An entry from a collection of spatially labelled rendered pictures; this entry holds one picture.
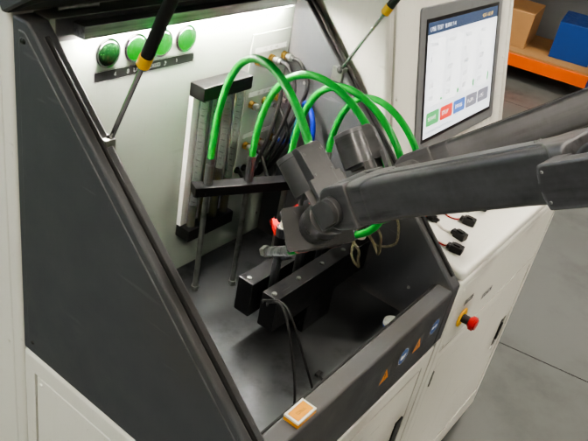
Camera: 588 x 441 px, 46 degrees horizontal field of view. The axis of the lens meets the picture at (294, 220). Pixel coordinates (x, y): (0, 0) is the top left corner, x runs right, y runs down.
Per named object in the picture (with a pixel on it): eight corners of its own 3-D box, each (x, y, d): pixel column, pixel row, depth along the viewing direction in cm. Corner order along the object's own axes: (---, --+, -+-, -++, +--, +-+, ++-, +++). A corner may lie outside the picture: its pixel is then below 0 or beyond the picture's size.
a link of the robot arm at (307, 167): (338, 221, 84) (390, 197, 89) (295, 137, 85) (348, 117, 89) (297, 246, 95) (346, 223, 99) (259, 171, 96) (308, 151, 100)
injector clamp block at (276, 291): (265, 359, 141) (277, 299, 133) (228, 333, 145) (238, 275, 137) (357, 291, 165) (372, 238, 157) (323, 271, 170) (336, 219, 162)
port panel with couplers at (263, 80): (244, 172, 159) (264, 39, 143) (233, 166, 160) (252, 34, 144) (279, 157, 168) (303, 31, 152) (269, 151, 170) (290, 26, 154)
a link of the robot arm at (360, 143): (425, 178, 106) (430, 179, 114) (400, 106, 106) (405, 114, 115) (352, 204, 108) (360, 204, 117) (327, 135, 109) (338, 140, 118)
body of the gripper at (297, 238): (278, 210, 104) (284, 201, 97) (345, 200, 106) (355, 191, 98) (286, 254, 103) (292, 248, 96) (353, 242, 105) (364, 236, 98)
